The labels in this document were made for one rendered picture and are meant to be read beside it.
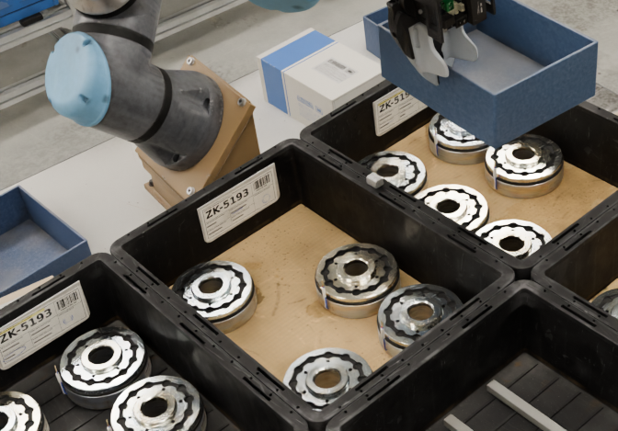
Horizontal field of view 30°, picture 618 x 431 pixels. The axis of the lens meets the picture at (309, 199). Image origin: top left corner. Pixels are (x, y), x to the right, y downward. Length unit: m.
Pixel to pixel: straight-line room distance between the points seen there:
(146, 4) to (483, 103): 0.59
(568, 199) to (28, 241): 0.82
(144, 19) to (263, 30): 1.98
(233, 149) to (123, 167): 0.30
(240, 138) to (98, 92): 0.23
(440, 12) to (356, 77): 0.74
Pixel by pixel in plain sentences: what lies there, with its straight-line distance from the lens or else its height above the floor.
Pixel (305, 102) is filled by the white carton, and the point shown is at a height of 0.75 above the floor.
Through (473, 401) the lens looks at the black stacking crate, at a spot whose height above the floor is 0.83.
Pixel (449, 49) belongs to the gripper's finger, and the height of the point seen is 1.14.
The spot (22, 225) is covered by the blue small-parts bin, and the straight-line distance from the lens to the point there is 1.87.
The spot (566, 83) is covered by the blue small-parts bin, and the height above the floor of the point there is 1.10.
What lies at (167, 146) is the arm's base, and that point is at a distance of 1.68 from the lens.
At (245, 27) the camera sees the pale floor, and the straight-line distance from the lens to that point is 3.64.
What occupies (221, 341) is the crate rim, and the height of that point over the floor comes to 0.93.
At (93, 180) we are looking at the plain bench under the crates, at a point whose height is 0.70.
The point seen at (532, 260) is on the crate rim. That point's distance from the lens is 1.31.
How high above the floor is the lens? 1.82
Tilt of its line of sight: 39 degrees down
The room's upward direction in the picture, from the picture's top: 9 degrees counter-clockwise
